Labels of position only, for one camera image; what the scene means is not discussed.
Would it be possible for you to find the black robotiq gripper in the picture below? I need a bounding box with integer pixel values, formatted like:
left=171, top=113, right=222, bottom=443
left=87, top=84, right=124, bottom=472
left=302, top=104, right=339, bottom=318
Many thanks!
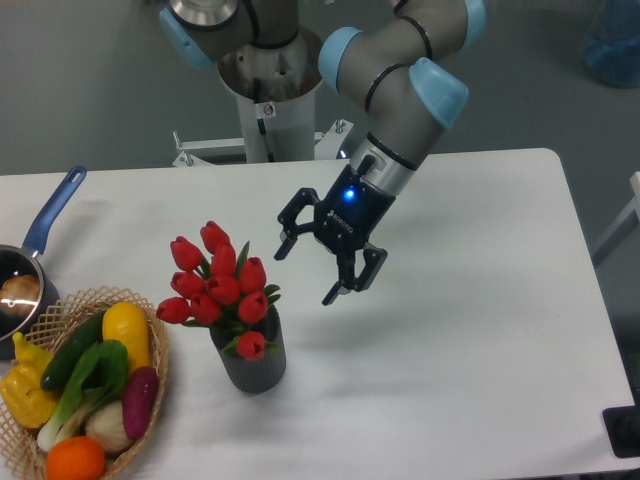
left=274, top=165, right=395, bottom=306

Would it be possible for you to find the red tulip bouquet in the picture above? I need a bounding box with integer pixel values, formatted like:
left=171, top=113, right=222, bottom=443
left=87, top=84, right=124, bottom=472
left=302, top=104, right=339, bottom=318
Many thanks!
left=156, top=221, right=280, bottom=361

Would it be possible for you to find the dark grey ribbed vase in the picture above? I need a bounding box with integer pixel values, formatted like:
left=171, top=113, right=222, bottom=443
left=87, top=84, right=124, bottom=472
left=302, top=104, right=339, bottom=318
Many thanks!
left=210, top=307, right=286, bottom=394

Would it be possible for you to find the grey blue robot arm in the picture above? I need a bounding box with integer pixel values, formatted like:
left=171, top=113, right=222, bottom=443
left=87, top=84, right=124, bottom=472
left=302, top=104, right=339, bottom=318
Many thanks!
left=159, top=1, right=486, bottom=303

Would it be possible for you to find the yellow squash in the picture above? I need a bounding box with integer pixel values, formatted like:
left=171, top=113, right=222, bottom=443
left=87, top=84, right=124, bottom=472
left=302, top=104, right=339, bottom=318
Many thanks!
left=102, top=302, right=151, bottom=375

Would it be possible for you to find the purple sweet potato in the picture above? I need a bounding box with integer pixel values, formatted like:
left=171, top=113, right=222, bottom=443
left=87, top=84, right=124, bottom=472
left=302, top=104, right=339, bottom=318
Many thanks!
left=122, top=366, right=159, bottom=441

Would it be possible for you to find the green bok choy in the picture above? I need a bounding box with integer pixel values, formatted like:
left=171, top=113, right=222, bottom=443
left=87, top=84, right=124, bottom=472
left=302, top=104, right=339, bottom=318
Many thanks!
left=37, top=340, right=128, bottom=452

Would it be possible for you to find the beige garlic bulb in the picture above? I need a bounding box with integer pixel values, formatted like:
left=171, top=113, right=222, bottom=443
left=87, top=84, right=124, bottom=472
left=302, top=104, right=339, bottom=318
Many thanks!
left=85, top=400, right=134, bottom=455

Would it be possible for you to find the green cucumber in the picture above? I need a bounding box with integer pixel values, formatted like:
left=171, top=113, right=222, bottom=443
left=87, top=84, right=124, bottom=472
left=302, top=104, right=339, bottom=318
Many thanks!
left=40, top=310, right=106, bottom=391

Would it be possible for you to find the blue plastic bag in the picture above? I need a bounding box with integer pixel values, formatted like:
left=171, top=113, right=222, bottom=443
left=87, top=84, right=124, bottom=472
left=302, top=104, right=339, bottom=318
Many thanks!
left=581, top=1, right=639, bottom=88

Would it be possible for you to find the brown bread roll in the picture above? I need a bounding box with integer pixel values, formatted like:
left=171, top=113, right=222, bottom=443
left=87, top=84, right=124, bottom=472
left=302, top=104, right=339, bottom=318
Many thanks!
left=1, top=275, right=40, bottom=319

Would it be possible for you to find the black device at table edge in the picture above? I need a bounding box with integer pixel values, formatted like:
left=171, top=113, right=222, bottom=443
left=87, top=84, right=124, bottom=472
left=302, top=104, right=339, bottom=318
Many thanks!
left=602, top=406, right=639, bottom=458

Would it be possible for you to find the orange fruit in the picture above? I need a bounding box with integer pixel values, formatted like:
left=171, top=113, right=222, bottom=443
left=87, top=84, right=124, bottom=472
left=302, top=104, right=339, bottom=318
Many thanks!
left=45, top=436, right=106, bottom=480

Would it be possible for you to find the yellow bell pepper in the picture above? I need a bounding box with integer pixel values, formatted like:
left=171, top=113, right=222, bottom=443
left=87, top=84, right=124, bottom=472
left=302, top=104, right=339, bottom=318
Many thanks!
left=1, top=332, right=60, bottom=429

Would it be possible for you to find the woven wicker basket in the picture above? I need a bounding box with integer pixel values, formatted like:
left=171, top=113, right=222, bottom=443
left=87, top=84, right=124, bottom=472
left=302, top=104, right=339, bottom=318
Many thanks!
left=0, top=285, right=171, bottom=480

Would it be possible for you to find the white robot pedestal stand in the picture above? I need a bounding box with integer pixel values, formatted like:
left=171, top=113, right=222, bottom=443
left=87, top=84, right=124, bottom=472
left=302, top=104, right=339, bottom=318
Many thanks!
left=173, top=27, right=353, bottom=167

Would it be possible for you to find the white table leg frame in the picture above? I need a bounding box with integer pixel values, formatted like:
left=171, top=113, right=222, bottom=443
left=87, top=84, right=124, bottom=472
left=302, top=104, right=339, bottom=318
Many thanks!
left=591, top=172, right=639, bottom=268

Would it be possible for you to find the blue handled saucepan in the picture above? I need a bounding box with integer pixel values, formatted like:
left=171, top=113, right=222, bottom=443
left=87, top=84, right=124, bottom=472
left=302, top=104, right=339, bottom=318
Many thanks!
left=1, top=166, right=87, bottom=361

